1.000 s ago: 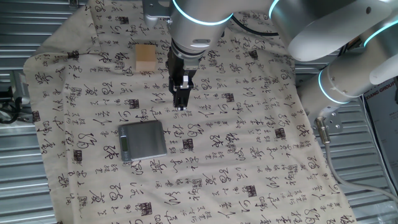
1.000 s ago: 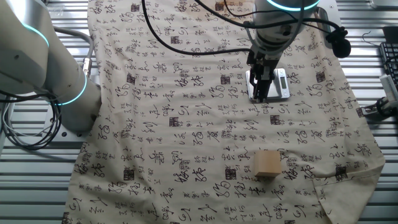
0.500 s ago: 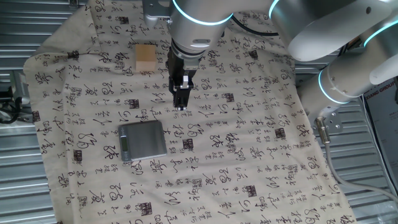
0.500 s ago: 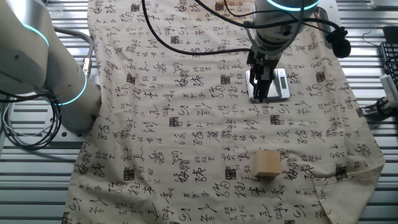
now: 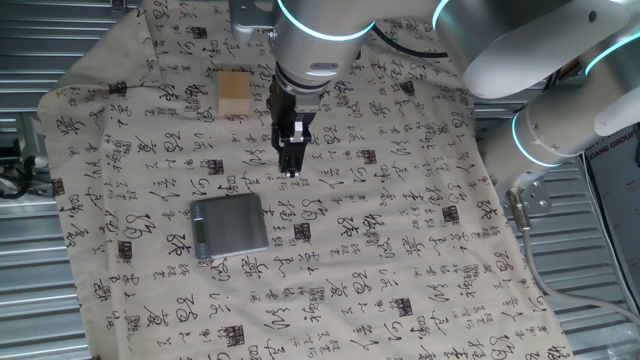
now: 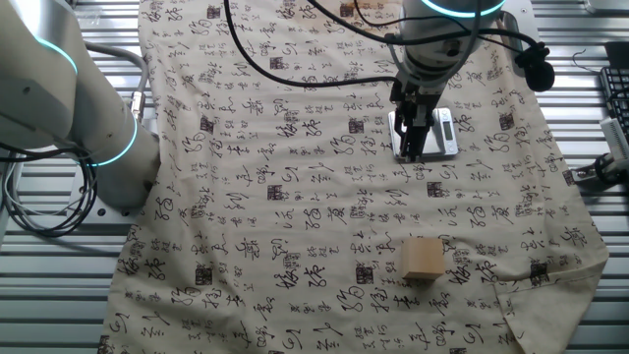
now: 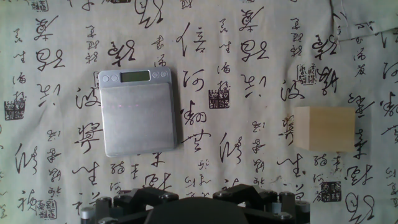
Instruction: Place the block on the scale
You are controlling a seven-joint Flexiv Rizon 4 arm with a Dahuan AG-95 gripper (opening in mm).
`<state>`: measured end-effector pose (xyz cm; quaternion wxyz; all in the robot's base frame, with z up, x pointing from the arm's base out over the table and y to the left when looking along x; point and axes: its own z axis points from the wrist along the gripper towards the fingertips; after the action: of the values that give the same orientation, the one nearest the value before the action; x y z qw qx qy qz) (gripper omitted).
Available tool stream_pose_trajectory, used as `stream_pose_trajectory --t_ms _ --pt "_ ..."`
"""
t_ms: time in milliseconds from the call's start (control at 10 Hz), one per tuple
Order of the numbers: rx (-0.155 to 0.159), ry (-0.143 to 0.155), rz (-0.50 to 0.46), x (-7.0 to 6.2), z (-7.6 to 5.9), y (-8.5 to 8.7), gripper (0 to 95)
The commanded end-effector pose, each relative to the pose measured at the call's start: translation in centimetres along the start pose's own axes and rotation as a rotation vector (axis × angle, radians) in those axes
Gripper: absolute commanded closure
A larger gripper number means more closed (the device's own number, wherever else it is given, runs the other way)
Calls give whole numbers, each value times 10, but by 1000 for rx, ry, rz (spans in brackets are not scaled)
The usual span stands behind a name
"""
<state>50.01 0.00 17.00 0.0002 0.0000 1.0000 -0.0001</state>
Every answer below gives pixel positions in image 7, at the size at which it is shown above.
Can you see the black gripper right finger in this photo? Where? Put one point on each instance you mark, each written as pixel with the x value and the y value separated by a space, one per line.
pixel 264 199

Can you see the silver digital pocket scale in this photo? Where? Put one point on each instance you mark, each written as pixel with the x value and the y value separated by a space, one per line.
pixel 136 118

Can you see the light wooden block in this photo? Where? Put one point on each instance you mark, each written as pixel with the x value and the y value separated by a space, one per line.
pixel 325 129

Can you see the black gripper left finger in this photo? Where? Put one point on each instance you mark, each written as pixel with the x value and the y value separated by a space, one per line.
pixel 136 199

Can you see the calligraphy print beige tablecloth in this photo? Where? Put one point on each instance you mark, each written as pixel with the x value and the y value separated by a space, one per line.
pixel 236 149

